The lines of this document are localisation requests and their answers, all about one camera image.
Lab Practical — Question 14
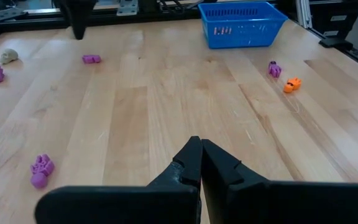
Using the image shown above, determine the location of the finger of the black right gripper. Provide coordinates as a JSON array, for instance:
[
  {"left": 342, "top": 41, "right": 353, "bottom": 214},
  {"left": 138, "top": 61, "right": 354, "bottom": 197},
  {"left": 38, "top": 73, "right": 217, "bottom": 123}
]
[
  {"left": 76, "top": 0, "right": 98, "bottom": 40},
  {"left": 56, "top": 0, "right": 80, "bottom": 40}
]

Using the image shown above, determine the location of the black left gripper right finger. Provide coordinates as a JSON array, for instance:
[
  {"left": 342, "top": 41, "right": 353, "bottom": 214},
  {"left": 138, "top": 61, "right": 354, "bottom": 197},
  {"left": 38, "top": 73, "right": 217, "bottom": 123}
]
[{"left": 201, "top": 138, "right": 358, "bottom": 224}]

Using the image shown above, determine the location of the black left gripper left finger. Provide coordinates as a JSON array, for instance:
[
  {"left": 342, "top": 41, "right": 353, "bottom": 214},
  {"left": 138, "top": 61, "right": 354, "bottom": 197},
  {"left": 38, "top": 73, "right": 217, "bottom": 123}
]
[{"left": 34, "top": 136, "right": 203, "bottom": 224}]

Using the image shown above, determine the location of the beige plastic skull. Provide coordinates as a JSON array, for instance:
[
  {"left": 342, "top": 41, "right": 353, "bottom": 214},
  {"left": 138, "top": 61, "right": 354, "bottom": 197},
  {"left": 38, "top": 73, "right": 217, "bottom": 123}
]
[{"left": 0, "top": 48, "right": 19, "bottom": 65}]

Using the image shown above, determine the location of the orange toy figure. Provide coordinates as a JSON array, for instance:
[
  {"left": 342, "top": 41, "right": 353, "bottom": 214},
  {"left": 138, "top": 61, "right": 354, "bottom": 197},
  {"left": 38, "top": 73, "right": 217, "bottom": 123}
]
[{"left": 283, "top": 77, "right": 303, "bottom": 94}]

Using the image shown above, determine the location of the blue plastic basket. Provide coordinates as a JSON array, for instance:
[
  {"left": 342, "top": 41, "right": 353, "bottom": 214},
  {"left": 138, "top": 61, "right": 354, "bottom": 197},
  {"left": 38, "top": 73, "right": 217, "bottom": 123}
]
[{"left": 197, "top": 1, "right": 289, "bottom": 50}]

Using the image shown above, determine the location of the silver aluminium extrusion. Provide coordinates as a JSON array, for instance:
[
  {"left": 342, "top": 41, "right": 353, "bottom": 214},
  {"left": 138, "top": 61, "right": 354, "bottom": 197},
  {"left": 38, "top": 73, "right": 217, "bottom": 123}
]
[{"left": 295, "top": 0, "right": 313, "bottom": 30}]

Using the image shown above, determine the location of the silver metal bracket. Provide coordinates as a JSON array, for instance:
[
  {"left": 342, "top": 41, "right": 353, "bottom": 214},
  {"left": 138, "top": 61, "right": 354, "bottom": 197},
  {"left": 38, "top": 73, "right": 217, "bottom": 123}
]
[{"left": 116, "top": 0, "right": 140, "bottom": 17}]

